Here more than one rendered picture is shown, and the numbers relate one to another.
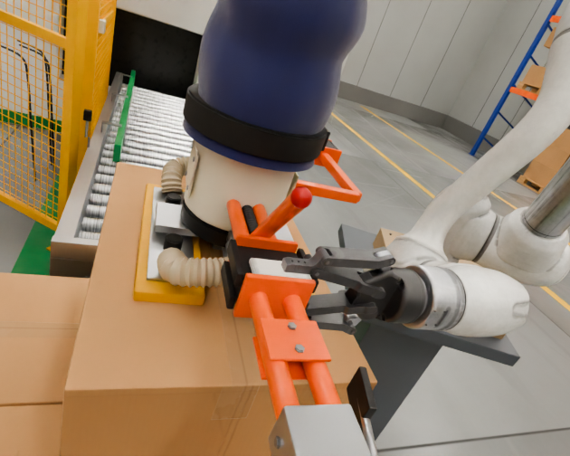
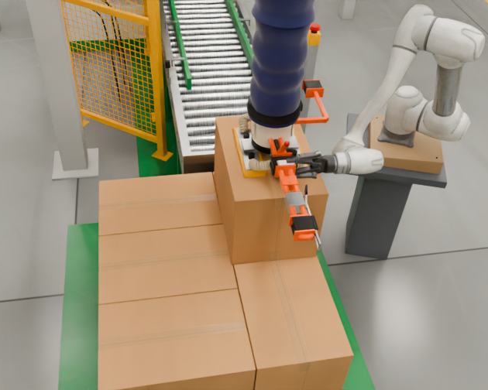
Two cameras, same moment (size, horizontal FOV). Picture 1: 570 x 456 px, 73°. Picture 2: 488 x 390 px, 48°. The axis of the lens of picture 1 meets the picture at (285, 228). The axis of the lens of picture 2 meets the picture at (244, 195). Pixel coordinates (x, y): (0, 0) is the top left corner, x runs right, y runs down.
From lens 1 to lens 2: 1.78 m
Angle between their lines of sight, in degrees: 18
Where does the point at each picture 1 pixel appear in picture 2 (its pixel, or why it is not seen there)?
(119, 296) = (238, 176)
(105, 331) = (238, 187)
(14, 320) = (182, 196)
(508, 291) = (369, 157)
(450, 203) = (360, 121)
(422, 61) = not seen: outside the picture
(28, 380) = (200, 217)
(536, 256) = (441, 127)
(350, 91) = not seen: outside the picture
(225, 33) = (258, 90)
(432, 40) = not seen: outside the picture
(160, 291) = (251, 173)
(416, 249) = (346, 142)
